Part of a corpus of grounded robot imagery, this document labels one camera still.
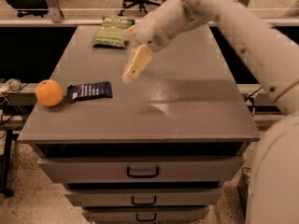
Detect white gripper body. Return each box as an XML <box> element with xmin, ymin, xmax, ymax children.
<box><xmin>132</xmin><ymin>11</ymin><xmax>171</xmax><ymax>51</ymax></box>

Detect middle drawer black handle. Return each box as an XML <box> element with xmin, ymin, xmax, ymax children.
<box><xmin>131</xmin><ymin>196</ymin><xmax>157</xmax><ymax>206</ymax></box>

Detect grey drawer cabinet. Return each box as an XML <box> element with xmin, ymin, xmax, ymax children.
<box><xmin>21</xmin><ymin>26</ymin><xmax>259</xmax><ymax>224</ymax></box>

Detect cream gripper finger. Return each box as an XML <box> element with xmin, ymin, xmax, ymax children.
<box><xmin>121</xmin><ymin>44</ymin><xmax>153</xmax><ymax>83</ymax></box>
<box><xmin>121</xmin><ymin>24</ymin><xmax>137</xmax><ymax>40</ymax></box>

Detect black stand at left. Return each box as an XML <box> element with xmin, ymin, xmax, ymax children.
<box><xmin>0</xmin><ymin>130</ymin><xmax>19</xmax><ymax>197</ymax></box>

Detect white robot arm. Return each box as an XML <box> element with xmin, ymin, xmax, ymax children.
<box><xmin>122</xmin><ymin>0</ymin><xmax>299</xmax><ymax>224</ymax></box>

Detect top drawer black handle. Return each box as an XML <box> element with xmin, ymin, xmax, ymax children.
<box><xmin>126</xmin><ymin>167</ymin><xmax>160</xmax><ymax>178</ymax></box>

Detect drawer black handle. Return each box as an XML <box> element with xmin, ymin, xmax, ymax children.
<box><xmin>135</xmin><ymin>213</ymin><xmax>157</xmax><ymax>222</ymax></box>
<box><xmin>131</xmin><ymin>196</ymin><xmax>157</xmax><ymax>206</ymax></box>
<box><xmin>126</xmin><ymin>167</ymin><xmax>160</xmax><ymax>178</ymax></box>

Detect wire mesh basket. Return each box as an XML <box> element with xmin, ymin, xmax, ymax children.
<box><xmin>237</xmin><ymin>167</ymin><xmax>251</xmax><ymax>217</ymax></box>

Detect cables at left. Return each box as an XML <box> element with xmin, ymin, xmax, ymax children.
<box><xmin>0</xmin><ymin>77</ymin><xmax>29</xmax><ymax>140</ymax></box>

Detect metal railing frame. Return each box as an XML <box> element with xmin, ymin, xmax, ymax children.
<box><xmin>0</xmin><ymin>0</ymin><xmax>299</xmax><ymax>26</ymax></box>

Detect bottom drawer black handle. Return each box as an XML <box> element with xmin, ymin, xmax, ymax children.
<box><xmin>135</xmin><ymin>213</ymin><xmax>157</xmax><ymax>222</ymax></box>

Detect dark blue rxbar wrapper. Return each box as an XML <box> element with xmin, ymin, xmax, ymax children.
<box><xmin>66</xmin><ymin>81</ymin><xmax>113</xmax><ymax>103</ymax></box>

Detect green chip bag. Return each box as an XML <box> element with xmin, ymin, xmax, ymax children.
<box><xmin>92</xmin><ymin>18</ymin><xmax>135</xmax><ymax>49</ymax></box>

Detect orange fruit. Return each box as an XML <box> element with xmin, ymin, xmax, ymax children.
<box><xmin>36</xmin><ymin>79</ymin><xmax>64</xmax><ymax>106</ymax></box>

